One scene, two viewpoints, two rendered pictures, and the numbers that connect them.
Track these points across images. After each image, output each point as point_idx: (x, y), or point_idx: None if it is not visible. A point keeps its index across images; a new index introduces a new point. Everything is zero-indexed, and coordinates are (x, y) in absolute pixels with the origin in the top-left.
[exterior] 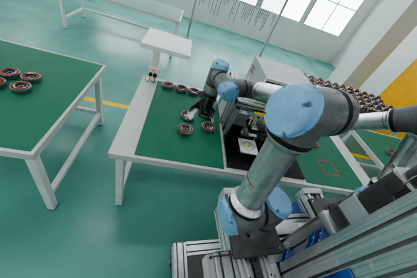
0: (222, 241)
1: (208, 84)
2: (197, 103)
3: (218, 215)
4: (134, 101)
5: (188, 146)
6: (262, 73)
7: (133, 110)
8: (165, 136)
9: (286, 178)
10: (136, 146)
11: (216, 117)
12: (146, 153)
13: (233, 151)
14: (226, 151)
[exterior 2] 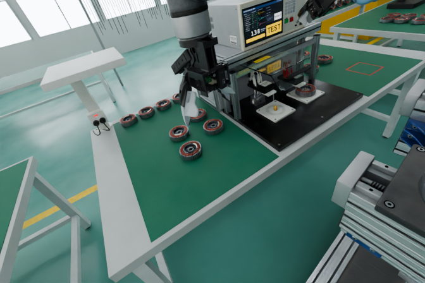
0: (418, 270)
1: (182, 12)
2: (185, 80)
3: (360, 230)
4: (100, 168)
5: (212, 166)
6: (227, 8)
7: (105, 180)
8: (174, 178)
9: (347, 108)
10: (145, 227)
11: (211, 110)
12: (167, 224)
13: (265, 128)
14: (259, 134)
